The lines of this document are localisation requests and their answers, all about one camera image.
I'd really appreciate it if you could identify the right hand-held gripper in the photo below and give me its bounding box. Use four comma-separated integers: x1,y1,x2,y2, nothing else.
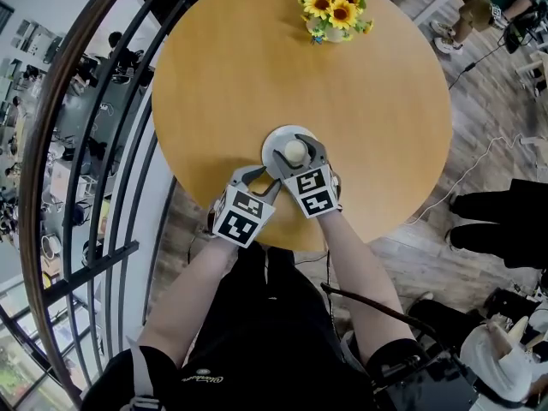
271,133,343,221

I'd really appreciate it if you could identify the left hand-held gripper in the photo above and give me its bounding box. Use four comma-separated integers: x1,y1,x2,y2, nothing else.
211,164,283,249

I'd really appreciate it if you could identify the cream cup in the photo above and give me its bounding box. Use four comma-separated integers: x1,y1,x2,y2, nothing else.
283,139,310,165

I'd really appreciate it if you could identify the white dish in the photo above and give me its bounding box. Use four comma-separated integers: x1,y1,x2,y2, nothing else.
261,124,320,176

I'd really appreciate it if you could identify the person's left forearm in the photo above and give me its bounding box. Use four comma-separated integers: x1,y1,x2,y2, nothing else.
136,231,241,370

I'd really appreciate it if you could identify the person's right forearm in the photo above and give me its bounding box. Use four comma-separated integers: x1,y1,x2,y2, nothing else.
319,209,417,366

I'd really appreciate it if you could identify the white flower vase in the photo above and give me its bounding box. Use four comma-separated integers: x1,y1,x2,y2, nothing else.
305,17,346,45

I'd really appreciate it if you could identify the person's black clothing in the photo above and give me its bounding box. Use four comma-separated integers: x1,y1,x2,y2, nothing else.
80,241,380,411

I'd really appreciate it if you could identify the artificial sunflower bouquet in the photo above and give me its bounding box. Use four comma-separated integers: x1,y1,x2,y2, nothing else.
294,0,375,45

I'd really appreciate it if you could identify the black railing with wooden handrail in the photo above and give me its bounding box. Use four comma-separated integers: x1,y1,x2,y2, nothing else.
18,0,241,407

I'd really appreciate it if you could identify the dark wooden chair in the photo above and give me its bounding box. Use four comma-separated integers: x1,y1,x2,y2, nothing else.
319,282,481,411

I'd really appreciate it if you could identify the white bag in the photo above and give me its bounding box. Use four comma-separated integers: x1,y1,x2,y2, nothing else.
459,313,548,404

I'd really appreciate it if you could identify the white floor cable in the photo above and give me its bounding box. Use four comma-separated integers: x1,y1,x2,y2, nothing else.
405,134,537,226

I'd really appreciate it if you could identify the black floor cable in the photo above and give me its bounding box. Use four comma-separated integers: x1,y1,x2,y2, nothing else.
447,43,509,92

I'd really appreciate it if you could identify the grey harness strap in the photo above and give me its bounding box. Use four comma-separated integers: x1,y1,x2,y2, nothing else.
125,335,166,411

